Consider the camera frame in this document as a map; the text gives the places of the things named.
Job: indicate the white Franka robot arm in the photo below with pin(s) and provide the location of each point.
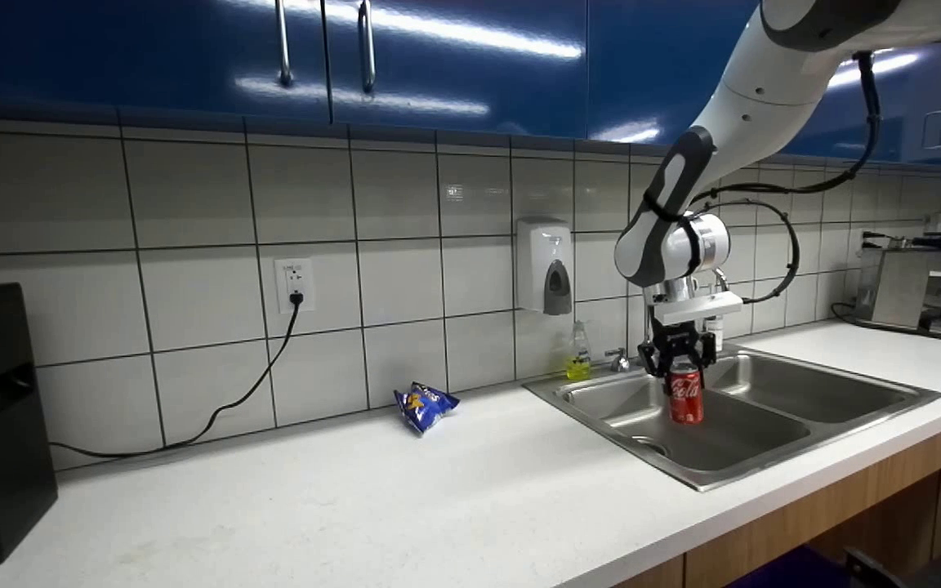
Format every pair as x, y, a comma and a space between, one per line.
754, 100

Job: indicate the red soda can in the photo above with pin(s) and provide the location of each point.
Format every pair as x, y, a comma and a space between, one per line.
687, 396

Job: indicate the black box appliance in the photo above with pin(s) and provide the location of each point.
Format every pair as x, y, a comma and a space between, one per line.
0, 413

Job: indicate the white wall power outlet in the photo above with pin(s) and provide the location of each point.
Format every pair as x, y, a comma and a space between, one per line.
297, 273

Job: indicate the stainless steel double sink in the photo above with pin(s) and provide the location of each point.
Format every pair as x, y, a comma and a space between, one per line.
777, 429

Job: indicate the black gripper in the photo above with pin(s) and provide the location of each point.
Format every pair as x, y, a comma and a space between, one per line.
684, 334

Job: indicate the blue upper cabinet door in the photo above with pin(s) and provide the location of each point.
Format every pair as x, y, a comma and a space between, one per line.
113, 59
929, 100
472, 76

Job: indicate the silver coffee machine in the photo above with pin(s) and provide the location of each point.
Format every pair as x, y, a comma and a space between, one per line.
923, 286

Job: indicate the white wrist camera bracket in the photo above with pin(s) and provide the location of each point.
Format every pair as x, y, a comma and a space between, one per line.
696, 304

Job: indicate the white wall soap dispenser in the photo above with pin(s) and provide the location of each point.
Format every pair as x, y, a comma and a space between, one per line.
545, 264

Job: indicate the clear dish soap bottle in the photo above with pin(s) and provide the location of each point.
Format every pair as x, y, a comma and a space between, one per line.
578, 363

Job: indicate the chrome sink faucet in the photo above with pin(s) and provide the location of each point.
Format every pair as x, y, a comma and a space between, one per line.
618, 360

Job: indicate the blue chips bag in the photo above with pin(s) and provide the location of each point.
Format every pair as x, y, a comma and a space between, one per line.
423, 406

